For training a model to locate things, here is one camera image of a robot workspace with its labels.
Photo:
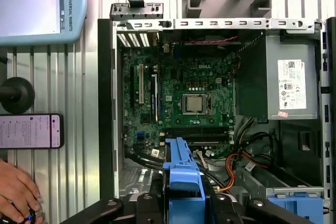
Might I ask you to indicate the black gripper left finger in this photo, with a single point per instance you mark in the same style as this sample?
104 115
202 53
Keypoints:
152 208

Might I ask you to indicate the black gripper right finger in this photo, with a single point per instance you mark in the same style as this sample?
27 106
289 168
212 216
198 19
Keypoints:
225 211

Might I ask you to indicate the hard disk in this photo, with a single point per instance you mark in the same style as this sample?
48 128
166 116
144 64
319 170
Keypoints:
183 182

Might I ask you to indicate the person's bare hand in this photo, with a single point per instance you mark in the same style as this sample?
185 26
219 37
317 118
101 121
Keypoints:
13 190

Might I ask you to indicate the metal optical drive cage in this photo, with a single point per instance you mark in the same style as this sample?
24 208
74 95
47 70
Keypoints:
262 179

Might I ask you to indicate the blue plastic bay latch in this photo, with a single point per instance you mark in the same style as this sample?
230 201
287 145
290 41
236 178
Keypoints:
296 208

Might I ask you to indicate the black RAM slot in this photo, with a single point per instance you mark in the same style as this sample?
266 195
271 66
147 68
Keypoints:
197 130
197 138

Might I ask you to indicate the CPU socket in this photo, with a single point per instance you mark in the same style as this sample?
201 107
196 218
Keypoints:
205 103

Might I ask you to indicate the silver CPU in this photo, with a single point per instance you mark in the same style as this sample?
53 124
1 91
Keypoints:
194 104

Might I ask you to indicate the black open PC case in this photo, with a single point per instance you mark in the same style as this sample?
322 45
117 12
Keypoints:
105 103

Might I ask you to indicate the black expansion slot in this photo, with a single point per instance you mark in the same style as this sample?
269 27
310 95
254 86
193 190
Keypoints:
131 85

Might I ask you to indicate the grey power supply unit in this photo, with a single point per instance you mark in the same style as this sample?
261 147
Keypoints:
252 77

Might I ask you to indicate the green motherboard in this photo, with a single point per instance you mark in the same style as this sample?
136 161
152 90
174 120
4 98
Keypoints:
183 72

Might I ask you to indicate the black smartphone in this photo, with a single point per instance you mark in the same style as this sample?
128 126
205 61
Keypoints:
26 129

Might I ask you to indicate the round black stand base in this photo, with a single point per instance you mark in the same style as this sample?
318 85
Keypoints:
18 95

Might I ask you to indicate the pale blue teach pendant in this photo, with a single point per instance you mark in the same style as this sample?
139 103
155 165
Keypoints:
76 11

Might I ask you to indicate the metal expansion slot retainer bracket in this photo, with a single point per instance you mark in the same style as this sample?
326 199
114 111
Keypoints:
136 14

